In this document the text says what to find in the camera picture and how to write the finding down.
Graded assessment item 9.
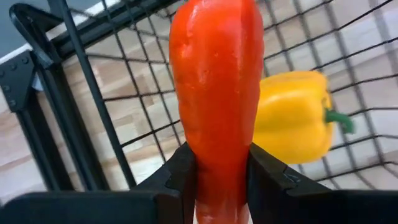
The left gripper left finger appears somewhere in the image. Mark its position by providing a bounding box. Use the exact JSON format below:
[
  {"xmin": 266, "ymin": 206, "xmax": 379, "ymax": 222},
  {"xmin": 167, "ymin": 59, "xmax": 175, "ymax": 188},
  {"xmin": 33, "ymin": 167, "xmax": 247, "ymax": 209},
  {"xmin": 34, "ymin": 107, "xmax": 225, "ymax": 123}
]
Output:
[{"xmin": 132, "ymin": 142, "xmax": 197, "ymax": 224}]

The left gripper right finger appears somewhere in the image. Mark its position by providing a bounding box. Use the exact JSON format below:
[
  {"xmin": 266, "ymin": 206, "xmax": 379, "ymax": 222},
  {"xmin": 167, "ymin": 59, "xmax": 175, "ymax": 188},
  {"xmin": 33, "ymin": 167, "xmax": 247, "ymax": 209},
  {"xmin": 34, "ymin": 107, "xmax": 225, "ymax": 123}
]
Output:
[{"xmin": 248, "ymin": 142, "xmax": 330, "ymax": 224}]

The yellow bell pepper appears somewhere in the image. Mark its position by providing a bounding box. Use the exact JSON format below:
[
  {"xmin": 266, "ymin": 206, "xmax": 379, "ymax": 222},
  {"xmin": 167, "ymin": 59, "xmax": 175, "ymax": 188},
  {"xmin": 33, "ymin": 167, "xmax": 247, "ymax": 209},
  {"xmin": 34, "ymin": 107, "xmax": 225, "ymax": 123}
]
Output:
[{"xmin": 252, "ymin": 70, "xmax": 355, "ymax": 166}]

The long orange-red pepper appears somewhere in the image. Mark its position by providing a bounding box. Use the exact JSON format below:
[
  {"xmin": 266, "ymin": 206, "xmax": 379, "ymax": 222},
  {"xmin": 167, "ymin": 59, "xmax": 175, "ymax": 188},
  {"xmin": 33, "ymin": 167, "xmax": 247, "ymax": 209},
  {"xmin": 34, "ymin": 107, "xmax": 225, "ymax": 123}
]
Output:
[{"xmin": 169, "ymin": 0, "xmax": 265, "ymax": 224}]

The black wire basket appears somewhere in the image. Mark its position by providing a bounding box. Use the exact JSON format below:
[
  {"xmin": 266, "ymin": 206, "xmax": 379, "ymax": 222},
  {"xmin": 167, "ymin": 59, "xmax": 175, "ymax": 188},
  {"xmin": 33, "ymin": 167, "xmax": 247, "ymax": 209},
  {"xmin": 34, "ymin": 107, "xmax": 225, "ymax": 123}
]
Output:
[{"xmin": 46, "ymin": 0, "xmax": 398, "ymax": 191}]

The black metal table frame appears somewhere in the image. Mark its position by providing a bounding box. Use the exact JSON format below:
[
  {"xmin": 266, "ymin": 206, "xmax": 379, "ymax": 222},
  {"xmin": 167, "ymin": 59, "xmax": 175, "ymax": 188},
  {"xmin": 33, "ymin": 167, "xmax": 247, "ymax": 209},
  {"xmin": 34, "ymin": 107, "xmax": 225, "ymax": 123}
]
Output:
[{"xmin": 0, "ymin": 2, "xmax": 187, "ymax": 192}]

